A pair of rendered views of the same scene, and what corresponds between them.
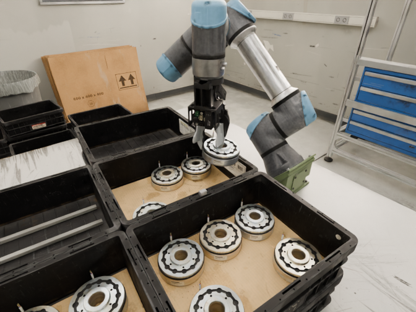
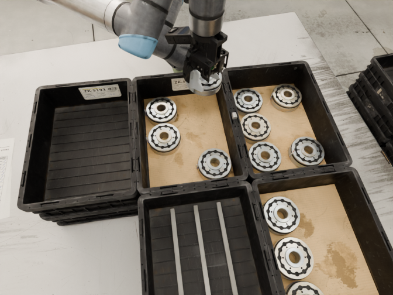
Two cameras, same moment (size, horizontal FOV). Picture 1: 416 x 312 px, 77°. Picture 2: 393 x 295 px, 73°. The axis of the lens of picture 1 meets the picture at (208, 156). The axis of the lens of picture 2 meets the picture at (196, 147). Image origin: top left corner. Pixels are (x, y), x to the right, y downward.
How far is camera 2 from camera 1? 0.69 m
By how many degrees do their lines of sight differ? 52
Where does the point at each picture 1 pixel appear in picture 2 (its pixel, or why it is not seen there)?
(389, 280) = not seen: hidden behind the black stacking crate
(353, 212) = (232, 47)
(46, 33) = not seen: outside the picture
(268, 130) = (163, 32)
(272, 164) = (182, 57)
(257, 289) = (293, 127)
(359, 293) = not seen: hidden behind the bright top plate
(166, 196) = (186, 148)
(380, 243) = (261, 53)
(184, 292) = (282, 164)
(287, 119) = (172, 10)
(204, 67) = (220, 23)
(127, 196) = (169, 179)
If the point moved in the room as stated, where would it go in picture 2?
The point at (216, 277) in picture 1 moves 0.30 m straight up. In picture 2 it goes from (278, 144) to (317, 82)
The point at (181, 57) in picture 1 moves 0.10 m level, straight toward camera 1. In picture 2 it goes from (160, 26) to (206, 37)
